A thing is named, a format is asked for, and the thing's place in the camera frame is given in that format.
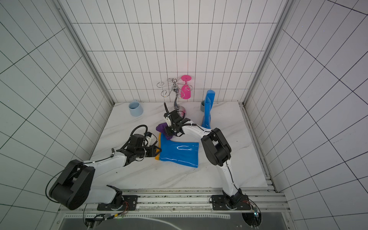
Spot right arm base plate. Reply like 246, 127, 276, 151
209, 195, 253, 211

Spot pink wine glass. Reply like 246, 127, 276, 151
181, 75, 192, 100

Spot chrome glass holder stand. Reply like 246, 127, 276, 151
156, 78, 193, 118

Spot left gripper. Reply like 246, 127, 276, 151
136, 145, 162, 158

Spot blue rubber boot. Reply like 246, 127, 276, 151
201, 90, 216, 129
155, 133, 199, 168

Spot aluminium mounting rail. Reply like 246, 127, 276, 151
58, 188, 291, 215

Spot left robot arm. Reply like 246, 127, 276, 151
45, 132, 161, 210

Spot grey-green mug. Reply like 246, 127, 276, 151
200, 101, 205, 112

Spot light blue mug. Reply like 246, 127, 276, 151
128, 101, 143, 117

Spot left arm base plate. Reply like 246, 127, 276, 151
97, 195, 139, 212

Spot purple cloth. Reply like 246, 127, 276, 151
156, 123, 173, 140

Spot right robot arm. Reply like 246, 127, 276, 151
164, 110, 244, 209

